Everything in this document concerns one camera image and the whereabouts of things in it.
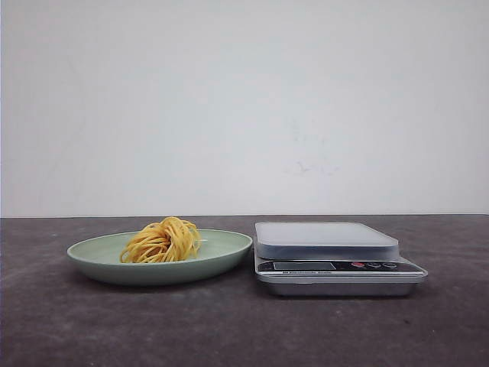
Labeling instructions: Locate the yellow vermicelli noodle bundle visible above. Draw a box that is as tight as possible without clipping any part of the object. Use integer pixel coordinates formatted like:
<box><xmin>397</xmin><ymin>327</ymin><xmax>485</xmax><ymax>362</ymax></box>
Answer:
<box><xmin>119</xmin><ymin>216</ymin><xmax>202</xmax><ymax>264</ymax></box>

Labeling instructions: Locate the silver digital kitchen scale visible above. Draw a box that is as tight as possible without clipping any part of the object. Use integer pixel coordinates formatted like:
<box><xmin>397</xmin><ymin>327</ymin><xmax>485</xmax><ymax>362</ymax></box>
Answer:
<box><xmin>254</xmin><ymin>222</ymin><xmax>428</xmax><ymax>297</ymax></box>

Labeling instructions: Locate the light green round plate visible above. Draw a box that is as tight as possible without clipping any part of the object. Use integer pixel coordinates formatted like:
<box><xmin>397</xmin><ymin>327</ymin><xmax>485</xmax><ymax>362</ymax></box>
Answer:
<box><xmin>66</xmin><ymin>229</ymin><xmax>253</xmax><ymax>287</ymax></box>

